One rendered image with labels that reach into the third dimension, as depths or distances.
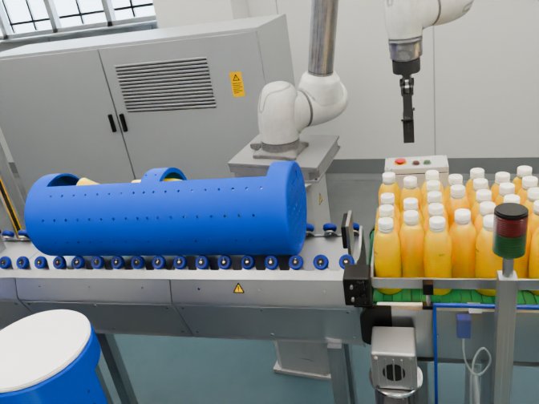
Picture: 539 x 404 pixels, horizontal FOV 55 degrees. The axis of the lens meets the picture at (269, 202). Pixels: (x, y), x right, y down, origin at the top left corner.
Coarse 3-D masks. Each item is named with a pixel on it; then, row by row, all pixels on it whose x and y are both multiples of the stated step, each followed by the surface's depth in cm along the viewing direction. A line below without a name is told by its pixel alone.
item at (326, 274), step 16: (0, 272) 182; (16, 272) 180; (32, 272) 179; (48, 272) 177; (64, 272) 175; (80, 272) 173; (96, 272) 172; (112, 272) 170; (128, 272) 168; (144, 272) 167; (160, 272) 165; (176, 272) 164; (192, 272) 162; (208, 272) 161; (224, 272) 159; (240, 272) 158; (256, 272) 157; (272, 272) 155; (288, 272) 154; (304, 272) 152; (320, 272) 151; (336, 272) 150
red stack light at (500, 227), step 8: (496, 216) 103; (528, 216) 102; (496, 224) 104; (504, 224) 102; (512, 224) 101; (520, 224) 101; (496, 232) 104; (504, 232) 103; (512, 232) 102; (520, 232) 102
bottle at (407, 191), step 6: (408, 186) 156; (414, 186) 156; (402, 192) 158; (408, 192) 156; (414, 192) 156; (420, 192) 157; (402, 198) 158; (420, 198) 156; (402, 204) 158; (420, 204) 157; (402, 210) 159; (420, 210) 158
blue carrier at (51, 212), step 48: (48, 192) 165; (96, 192) 160; (144, 192) 156; (192, 192) 151; (240, 192) 146; (288, 192) 144; (48, 240) 166; (96, 240) 161; (144, 240) 157; (192, 240) 153; (240, 240) 149; (288, 240) 145
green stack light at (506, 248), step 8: (496, 240) 105; (504, 240) 104; (512, 240) 103; (520, 240) 103; (496, 248) 106; (504, 248) 104; (512, 248) 104; (520, 248) 103; (504, 256) 105; (512, 256) 104; (520, 256) 104
